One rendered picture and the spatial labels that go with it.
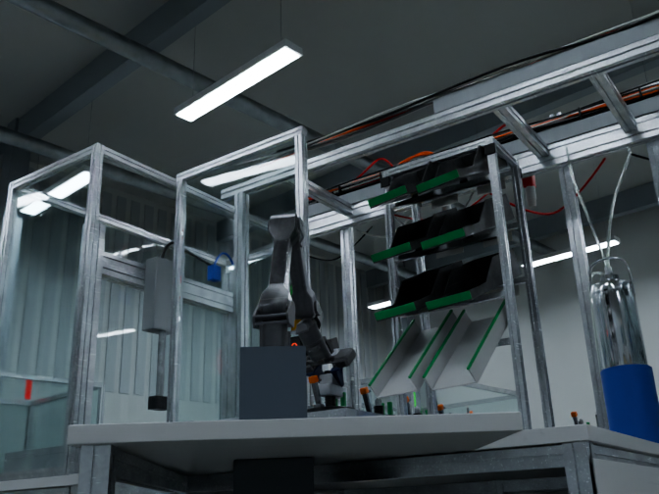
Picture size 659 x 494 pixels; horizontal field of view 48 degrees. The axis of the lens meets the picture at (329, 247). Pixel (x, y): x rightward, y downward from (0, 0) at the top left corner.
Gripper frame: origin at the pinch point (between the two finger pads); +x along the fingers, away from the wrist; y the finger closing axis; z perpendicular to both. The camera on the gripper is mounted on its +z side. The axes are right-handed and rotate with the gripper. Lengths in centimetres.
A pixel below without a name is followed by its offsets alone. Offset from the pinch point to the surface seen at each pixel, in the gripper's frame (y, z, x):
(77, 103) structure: 520, 482, -128
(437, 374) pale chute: -36.0, -8.7, -0.7
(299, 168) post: 18, 60, -47
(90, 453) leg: -18, -87, -42
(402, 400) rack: -20.8, -4.1, 8.0
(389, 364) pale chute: -21.5, -3.4, -2.8
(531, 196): -28, 140, 11
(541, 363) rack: -53, 14, 14
